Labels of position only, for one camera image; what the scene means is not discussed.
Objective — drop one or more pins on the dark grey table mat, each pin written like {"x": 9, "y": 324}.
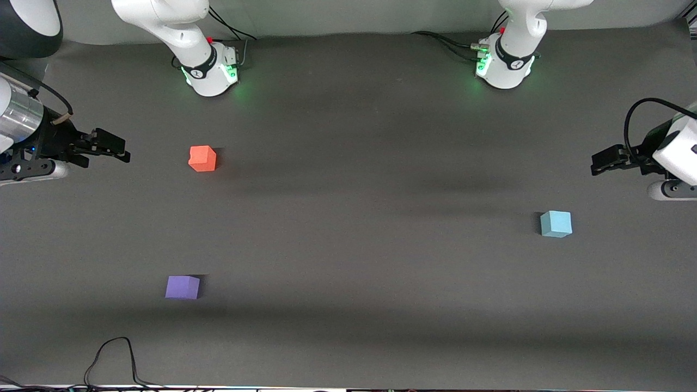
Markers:
{"x": 381, "y": 272}

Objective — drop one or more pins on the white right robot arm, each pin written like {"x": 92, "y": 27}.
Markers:
{"x": 201, "y": 71}

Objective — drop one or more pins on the purple foam block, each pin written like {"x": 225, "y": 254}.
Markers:
{"x": 182, "y": 288}

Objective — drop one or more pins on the light blue foam block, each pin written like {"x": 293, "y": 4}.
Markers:
{"x": 555, "y": 224}

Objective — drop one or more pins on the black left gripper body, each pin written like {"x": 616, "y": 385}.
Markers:
{"x": 644, "y": 155}

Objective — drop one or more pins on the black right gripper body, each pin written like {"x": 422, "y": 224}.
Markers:
{"x": 56, "y": 138}

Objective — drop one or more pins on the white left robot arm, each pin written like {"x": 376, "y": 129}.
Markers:
{"x": 509, "y": 71}

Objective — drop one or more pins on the orange foam block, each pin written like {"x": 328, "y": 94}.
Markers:
{"x": 201, "y": 159}

